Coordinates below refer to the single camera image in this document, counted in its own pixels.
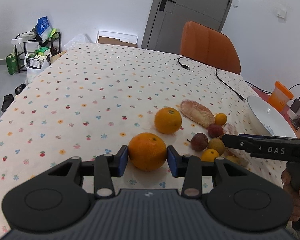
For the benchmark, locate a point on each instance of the orange leather chair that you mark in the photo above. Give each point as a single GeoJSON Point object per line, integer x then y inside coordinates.
{"type": "Point", "coordinates": [209, 47]}

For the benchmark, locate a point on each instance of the white framed cardboard panel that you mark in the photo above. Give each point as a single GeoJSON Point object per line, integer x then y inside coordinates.
{"type": "Point", "coordinates": [113, 38]}

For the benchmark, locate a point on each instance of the grey door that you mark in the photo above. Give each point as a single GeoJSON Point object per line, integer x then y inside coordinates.
{"type": "Point", "coordinates": [164, 28]}

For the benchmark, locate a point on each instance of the white power strip with charger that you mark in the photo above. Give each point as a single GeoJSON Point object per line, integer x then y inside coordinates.
{"type": "Point", "coordinates": [294, 110]}

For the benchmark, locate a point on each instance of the orange lidded plastic cup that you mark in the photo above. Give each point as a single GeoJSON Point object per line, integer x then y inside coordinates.
{"type": "Point", "coordinates": [280, 96]}

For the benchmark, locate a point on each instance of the small orange kumquat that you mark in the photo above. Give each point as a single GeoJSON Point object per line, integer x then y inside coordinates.
{"type": "Point", "coordinates": [209, 155]}

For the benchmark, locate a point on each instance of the black metal shelf rack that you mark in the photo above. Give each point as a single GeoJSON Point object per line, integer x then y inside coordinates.
{"type": "Point", "coordinates": [30, 43]}

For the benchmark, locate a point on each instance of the large peeled pomelo segment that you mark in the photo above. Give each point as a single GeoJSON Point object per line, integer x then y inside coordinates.
{"type": "Point", "coordinates": [197, 113]}

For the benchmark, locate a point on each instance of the small mandarin orange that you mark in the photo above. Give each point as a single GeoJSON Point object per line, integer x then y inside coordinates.
{"type": "Point", "coordinates": [220, 119]}

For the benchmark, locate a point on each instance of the person's right hand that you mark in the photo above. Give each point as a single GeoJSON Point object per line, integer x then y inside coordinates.
{"type": "Point", "coordinates": [286, 178]}

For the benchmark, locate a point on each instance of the floral patterned tablecloth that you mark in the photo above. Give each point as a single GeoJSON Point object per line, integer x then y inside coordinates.
{"type": "Point", "coordinates": [95, 99]}

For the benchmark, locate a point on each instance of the red orange cartoon table mat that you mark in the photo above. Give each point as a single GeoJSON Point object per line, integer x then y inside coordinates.
{"type": "Point", "coordinates": [285, 110]}

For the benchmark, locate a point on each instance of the small peeled pomelo piece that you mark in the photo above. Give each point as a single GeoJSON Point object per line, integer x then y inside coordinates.
{"type": "Point", "coordinates": [233, 151]}

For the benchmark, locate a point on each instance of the green shopping bag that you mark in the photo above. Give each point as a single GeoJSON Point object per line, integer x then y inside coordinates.
{"type": "Point", "coordinates": [11, 62]}

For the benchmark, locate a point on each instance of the yellow green small fruit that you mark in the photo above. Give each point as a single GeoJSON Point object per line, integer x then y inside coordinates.
{"type": "Point", "coordinates": [217, 145]}

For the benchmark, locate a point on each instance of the black door handle lock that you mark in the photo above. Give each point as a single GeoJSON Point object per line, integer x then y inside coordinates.
{"type": "Point", "coordinates": [163, 4]}

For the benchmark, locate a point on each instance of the white wall switch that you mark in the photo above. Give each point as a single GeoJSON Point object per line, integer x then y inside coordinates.
{"type": "Point", "coordinates": [281, 13]}

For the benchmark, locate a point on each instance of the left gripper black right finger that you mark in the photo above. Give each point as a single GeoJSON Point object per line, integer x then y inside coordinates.
{"type": "Point", "coordinates": [202, 180]}

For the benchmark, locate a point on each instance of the blue white snack bag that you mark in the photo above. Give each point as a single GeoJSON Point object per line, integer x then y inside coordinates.
{"type": "Point", "coordinates": [43, 27]}

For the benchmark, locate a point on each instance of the white ceramic plate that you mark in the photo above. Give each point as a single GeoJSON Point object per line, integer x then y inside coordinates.
{"type": "Point", "coordinates": [266, 120]}

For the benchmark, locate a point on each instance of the clear plastic bag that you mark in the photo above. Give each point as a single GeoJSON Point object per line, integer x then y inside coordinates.
{"type": "Point", "coordinates": [78, 39]}

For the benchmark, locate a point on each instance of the large orange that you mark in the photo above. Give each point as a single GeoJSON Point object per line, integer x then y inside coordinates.
{"type": "Point", "coordinates": [168, 120]}
{"type": "Point", "coordinates": [147, 151]}

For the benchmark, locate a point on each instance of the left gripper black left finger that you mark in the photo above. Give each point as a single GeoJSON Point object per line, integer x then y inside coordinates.
{"type": "Point", "coordinates": [64, 194]}

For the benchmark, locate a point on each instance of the black shoe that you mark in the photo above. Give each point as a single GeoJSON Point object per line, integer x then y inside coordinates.
{"type": "Point", "coordinates": [7, 100]}

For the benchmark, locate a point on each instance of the white plastic bag with boxes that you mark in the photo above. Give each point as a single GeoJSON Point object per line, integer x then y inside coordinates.
{"type": "Point", "coordinates": [36, 62]}

